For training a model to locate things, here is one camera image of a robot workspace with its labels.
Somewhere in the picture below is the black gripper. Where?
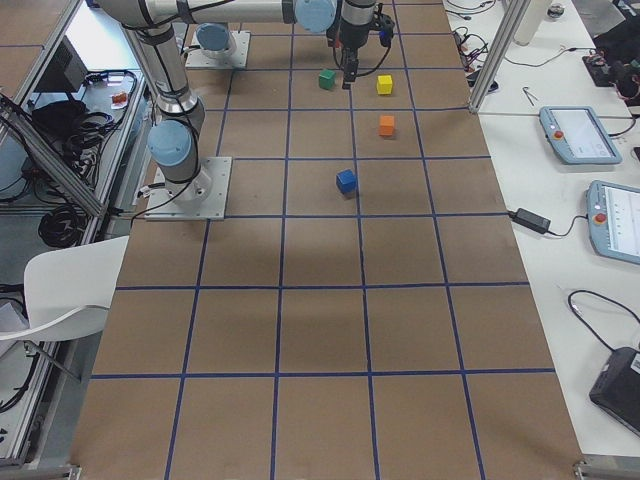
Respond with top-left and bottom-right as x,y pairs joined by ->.
339,46 -> 359,83

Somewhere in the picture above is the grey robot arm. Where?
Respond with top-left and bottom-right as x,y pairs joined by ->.
123,25 -> 211,203
100,1 -> 394,92

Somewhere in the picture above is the green wooden block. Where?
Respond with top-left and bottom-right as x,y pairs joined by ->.
318,69 -> 336,91

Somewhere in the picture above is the yellow wooden block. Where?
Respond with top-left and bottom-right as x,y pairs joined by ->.
376,74 -> 394,96

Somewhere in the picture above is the orange wooden block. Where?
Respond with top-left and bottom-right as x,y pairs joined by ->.
378,115 -> 396,138

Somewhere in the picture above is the blue wooden block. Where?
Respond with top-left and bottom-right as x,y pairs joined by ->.
336,169 -> 357,196

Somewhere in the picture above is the white paper roll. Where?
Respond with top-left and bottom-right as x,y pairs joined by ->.
513,0 -> 549,46

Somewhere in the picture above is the upper teach pendant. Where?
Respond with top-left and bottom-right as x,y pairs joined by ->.
539,106 -> 623,165

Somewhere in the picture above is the teach pendant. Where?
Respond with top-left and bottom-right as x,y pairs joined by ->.
539,106 -> 623,165
586,181 -> 639,265

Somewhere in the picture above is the black power adapter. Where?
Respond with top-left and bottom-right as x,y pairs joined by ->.
508,208 -> 551,234

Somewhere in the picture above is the black computer box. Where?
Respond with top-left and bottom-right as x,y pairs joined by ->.
35,36 -> 88,93

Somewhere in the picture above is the lower teach pendant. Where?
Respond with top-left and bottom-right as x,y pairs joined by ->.
586,181 -> 639,265

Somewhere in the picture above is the white chair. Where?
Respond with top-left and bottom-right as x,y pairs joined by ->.
1,236 -> 129,342

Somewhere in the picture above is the black laptop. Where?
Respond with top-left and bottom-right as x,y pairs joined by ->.
589,347 -> 639,435

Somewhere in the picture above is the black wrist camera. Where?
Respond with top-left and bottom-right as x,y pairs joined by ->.
371,13 -> 395,49

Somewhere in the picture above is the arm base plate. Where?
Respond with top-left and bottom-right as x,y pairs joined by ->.
144,157 -> 232,221
185,30 -> 251,70

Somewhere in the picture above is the aluminium frame post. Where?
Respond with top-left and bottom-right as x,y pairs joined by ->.
468,0 -> 530,114

